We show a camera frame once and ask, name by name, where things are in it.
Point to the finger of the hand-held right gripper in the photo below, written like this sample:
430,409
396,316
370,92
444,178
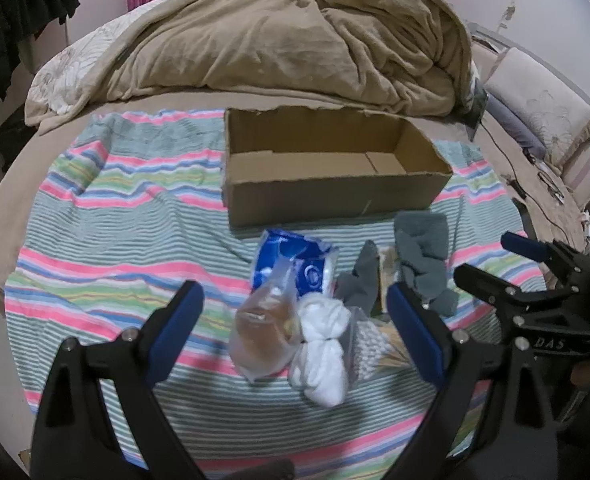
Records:
525,247
485,285

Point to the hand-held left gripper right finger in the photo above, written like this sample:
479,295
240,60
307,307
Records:
415,325

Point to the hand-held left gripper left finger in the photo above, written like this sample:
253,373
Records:
182,325

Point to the clear bag of cotton swabs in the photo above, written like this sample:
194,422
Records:
370,350

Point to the small tan packet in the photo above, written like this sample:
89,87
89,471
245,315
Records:
388,270

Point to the dark grey socks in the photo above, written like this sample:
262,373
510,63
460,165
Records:
425,250

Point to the light grey sock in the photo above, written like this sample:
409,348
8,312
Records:
360,280

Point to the clear bag of brown snack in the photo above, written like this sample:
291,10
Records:
262,330

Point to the white socks bundle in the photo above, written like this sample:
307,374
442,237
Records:
320,355

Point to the blue tissue packet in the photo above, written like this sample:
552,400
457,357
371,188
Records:
300,260

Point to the brown cardboard box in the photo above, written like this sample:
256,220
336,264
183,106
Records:
325,195

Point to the striped pastel cloth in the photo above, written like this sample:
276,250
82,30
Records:
125,260

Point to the pale cushion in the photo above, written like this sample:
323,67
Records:
582,160

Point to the grey blue pillow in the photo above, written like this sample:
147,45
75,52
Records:
515,125

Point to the white embroidered pillow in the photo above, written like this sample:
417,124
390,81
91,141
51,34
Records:
540,100

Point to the grey flat panel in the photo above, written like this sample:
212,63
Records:
477,105

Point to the bed with beige sheet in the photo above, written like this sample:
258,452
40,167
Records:
5,210

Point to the white floral quilt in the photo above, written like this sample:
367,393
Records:
75,70

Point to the beige fleece blanket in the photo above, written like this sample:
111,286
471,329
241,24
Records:
275,45

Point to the pile of dark clothes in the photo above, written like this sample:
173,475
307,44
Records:
5,20

